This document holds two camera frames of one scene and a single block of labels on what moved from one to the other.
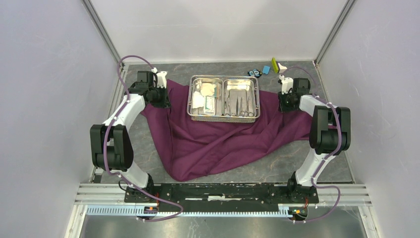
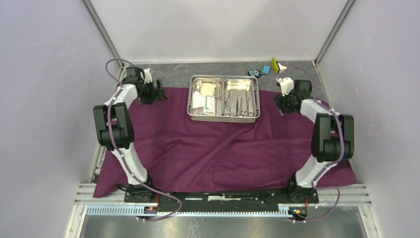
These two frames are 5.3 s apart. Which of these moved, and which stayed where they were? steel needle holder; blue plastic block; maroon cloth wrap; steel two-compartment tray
Moved: maroon cloth wrap
Stayed: steel two-compartment tray; blue plastic block; steel needle holder
